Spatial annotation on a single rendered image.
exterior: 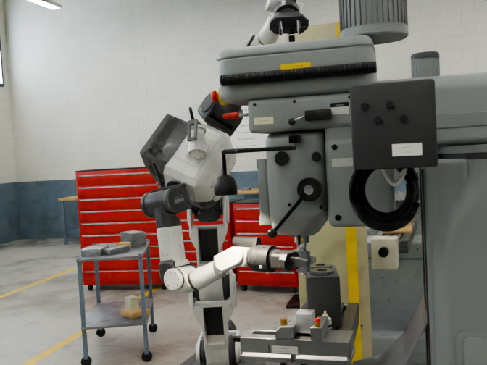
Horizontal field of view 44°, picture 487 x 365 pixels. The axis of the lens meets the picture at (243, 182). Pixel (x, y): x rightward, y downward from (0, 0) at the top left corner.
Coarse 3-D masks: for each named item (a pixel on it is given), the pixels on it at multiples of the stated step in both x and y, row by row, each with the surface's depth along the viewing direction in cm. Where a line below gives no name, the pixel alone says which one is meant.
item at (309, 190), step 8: (304, 184) 175; (312, 184) 175; (320, 184) 177; (304, 192) 175; (312, 192) 175; (320, 192) 175; (304, 200) 176; (312, 200) 175; (288, 216) 177; (280, 224) 178; (272, 232) 178
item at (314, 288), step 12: (312, 264) 236; (324, 264) 235; (312, 276) 221; (324, 276) 219; (336, 276) 218; (312, 288) 219; (324, 288) 218; (336, 288) 218; (312, 300) 219; (324, 300) 219; (336, 300) 218; (336, 312) 219; (336, 324) 219
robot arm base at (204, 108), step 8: (208, 96) 232; (200, 104) 236; (208, 104) 229; (216, 104) 228; (200, 112) 233; (208, 112) 228; (240, 112) 235; (208, 120) 229; (216, 120) 233; (240, 120) 234; (224, 128) 233; (232, 128) 235
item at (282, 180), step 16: (272, 144) 181; (288, 144) 179; (304, 144) 178; (320, 144) 177; (272, 160) 181; (288, 160) 179; (304, 160) 178; (320, 160) 177; (272, 176) 182; (288, 176) 180; (304, 176) 178; (320, 176) 178; (272, 192) 182; (288, 192) 180; (272, 208) 183; (288, 208) 180; (304, 208) 179; (320, 208) 177; (272, 224) 186; (288, 224) 182; (304, 224) 181; (320, 224) 182
